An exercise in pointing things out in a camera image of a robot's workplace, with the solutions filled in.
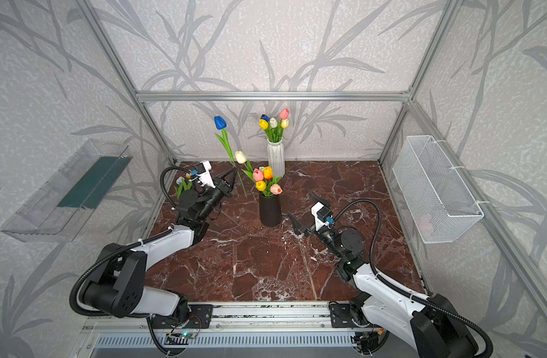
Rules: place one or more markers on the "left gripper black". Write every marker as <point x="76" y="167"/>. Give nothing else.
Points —
<point x="222" y="188"/>

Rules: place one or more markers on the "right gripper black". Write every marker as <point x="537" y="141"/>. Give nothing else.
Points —
<point x="310" y="226"/>

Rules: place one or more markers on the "tulip bouquet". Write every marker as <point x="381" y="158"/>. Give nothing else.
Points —
<point x="266" y="183"/>

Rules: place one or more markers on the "light blue tulip flower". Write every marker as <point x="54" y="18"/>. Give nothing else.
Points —
<point x="182" y="185"/>

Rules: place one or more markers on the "white ribbed ceramic vase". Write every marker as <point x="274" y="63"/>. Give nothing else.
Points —
<point x="276" y="158"/>

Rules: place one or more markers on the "bright yellow tulip flower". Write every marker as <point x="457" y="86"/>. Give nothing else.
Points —
<point x="265" y="126"/>

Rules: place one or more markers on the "pink tulip flower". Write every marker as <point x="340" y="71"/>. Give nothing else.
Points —
<point x="280" y="131"/>

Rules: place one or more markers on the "black cylindrical vase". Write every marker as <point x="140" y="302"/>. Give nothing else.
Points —
<point x="270" y="210"/>

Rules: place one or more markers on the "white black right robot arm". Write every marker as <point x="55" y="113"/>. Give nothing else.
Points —
<point x="429" y="324"/>

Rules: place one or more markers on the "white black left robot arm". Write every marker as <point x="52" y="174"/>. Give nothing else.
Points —
<point x="115" y="284"/>

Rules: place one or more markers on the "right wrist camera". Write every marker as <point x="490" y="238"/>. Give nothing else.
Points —
<point x="323" y="216"/>

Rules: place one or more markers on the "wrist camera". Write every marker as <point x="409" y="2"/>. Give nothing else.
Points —
<point x="323" y="216"/>
<point x="201" y="174"/>

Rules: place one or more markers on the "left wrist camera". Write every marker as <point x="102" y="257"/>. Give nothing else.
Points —
<point x="201" y="174"/>

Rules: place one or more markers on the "white wire mesh basket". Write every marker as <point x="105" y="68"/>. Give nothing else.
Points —
<point x="441" y="205"/>

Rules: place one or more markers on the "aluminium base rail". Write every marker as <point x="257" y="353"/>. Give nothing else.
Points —
<point x="264" y="316"/>

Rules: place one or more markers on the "clear plastic wall tray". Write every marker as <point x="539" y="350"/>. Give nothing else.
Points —
<point x="57" y="212"/>

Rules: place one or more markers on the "aluminium frame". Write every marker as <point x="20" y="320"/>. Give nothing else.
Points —
<point x="525" y="269"/>

